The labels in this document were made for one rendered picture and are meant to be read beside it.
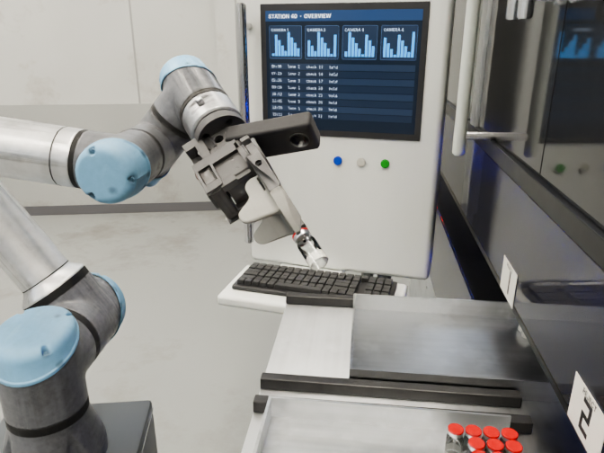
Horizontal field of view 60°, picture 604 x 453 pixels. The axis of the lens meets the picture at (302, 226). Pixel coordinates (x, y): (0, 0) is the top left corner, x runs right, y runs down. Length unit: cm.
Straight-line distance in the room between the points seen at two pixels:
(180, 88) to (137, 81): 369
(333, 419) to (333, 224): 70
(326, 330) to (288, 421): 26
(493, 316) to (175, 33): 365
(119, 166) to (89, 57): 388
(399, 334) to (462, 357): 12
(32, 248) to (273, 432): 47
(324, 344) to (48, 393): 46
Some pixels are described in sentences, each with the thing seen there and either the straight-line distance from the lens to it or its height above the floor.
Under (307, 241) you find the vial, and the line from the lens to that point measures 56.
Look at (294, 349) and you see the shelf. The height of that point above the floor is 88.
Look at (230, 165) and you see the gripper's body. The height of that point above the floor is 126.
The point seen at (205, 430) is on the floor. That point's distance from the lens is 217.
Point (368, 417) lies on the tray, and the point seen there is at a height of 89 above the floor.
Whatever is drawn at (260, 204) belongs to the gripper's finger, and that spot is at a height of 123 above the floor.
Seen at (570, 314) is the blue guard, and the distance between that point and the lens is 71.
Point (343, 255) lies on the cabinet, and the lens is 143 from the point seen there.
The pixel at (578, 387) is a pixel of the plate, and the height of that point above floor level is 104.
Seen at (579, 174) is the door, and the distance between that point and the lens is 73.
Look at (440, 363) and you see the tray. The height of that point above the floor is 88.
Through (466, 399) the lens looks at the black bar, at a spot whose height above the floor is 89.
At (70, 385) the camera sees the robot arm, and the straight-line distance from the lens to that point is 86.
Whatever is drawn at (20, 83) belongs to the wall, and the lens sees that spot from 470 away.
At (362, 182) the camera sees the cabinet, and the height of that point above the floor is 106.
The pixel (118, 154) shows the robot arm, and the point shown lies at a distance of 65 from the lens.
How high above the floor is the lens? 141
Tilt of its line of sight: 20 degrees down
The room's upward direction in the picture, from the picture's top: straight up
